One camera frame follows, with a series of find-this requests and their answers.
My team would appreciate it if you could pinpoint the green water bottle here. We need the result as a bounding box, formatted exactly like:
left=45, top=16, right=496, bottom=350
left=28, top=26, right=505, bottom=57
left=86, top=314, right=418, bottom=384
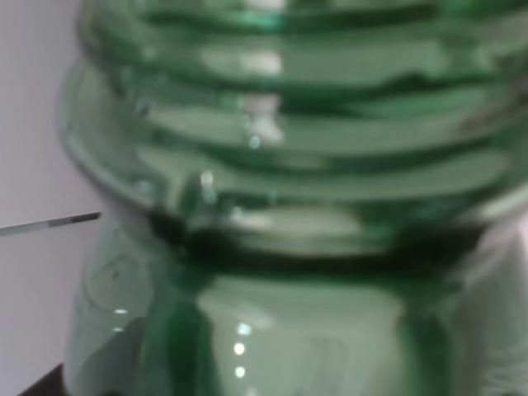
left=60, top=1, right=527, bottom=395

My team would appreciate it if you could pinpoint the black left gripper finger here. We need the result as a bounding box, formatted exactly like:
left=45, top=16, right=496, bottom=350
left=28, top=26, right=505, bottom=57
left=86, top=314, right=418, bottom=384
left=18, top=364, right=68, bottom=396

